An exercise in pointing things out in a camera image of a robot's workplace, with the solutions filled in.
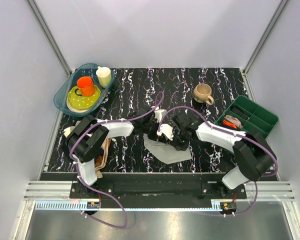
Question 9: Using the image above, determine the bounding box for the grey underwear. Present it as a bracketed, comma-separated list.
[143, 134, 192, 165]

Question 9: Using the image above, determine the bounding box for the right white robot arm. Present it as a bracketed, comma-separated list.
[170, 114, 278, 199]

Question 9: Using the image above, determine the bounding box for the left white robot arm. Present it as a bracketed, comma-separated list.
[63, 108, 166, 198]

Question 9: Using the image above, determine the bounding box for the orange black rolled underwear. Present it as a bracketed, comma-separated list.
[222, 119, 238, 130]

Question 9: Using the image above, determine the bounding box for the pinkish beige rolled underwear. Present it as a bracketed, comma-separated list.
[224, 115, 243, 129]

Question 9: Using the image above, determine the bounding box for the black white striped rolled underwear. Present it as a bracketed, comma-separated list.
[230, 106, 252, 121]

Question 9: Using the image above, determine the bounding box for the beige ceramic mug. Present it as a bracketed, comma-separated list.
[193, 83, 215, 106]

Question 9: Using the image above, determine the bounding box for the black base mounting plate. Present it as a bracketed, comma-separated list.
[69, 172, 247, 210]

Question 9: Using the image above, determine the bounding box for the beige tan garment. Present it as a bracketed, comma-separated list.
[94, 138, 112, 179]

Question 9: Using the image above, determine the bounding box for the cream yellow cup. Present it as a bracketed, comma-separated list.
[96, 66, 112, 88]

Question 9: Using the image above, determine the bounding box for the orange cup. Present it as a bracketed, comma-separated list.
[75, 76, 96, 97]

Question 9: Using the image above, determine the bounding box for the yellow green dotted plate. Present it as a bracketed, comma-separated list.
[66, 85, 102, 113]

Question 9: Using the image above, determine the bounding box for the green plastic divided organizer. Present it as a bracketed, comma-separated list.
[215, 95, 279, 139]

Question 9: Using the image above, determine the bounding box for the light grey garment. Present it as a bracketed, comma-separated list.
[63, 120, 81, 138]

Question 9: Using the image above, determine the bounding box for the teal transparent plastic basin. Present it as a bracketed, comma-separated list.
[53, 63, 116, 118]

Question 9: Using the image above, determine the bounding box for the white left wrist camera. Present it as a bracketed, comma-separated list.
[154, 108, 167, 123]

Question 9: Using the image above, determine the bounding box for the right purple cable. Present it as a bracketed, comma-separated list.
[157, 106, 278, 217]

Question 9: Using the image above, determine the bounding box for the purple cable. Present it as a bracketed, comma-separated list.
[157, 106, 278, 217]
[68, 91, 165, 229]

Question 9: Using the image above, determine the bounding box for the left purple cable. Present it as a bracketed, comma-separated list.
[68, 91, 165, 229]

